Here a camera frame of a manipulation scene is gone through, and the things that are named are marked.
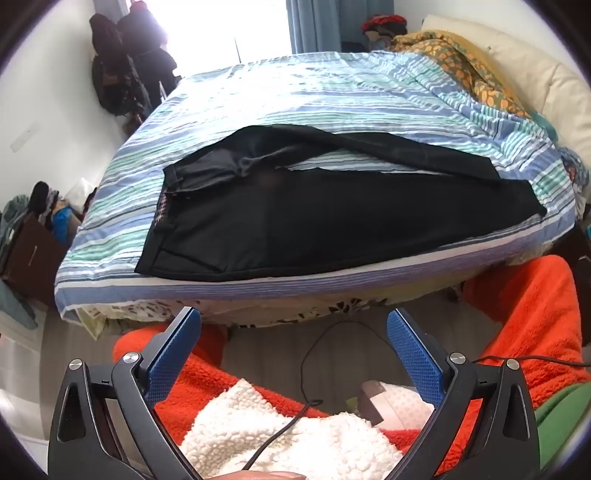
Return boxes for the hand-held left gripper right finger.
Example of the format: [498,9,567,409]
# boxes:
[385,308,540,480]

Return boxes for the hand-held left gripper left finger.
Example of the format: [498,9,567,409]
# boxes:
[47,305,204,480]

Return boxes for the black pants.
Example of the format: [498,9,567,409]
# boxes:
[135,124,548,282]

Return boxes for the person's left hand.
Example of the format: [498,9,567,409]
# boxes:
[221,471,306,480]

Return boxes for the white slipper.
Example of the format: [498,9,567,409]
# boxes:
[360,381,435,430]

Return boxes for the floral bed sheet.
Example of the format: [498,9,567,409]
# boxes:
[76,281,462,340]

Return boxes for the orange fleece trousers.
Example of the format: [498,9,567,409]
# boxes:
[113,255,591,480]

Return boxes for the white fleece garment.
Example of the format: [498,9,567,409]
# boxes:
[180,378,404,480]

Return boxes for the green cloth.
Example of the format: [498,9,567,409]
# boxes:
[536,381,591,480]

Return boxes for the brown wooden cabinet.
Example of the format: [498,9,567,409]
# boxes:
[0,215,70,308]

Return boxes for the pile of clothes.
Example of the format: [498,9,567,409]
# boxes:
[0,181,98,250]

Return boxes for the colourful cloth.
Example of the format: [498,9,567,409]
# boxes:
[561,148,591,208]

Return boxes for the striped bedspread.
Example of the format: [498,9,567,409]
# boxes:
[54,50,578,324]

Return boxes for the dark hanging coats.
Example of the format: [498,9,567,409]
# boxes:
[90,0,178,116]

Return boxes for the orange patterned blanket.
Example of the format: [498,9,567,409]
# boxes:
[390,30,532,118]

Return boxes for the cream pillow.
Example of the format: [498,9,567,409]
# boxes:
[422,14,591,162]

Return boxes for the red and black cloth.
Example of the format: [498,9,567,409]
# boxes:
[361,15,409,49]

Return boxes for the blue curtain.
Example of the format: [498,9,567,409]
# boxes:
[286,0,395,54]

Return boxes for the black cable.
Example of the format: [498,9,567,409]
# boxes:
[242,320,395,469]
[478,355,591,367]

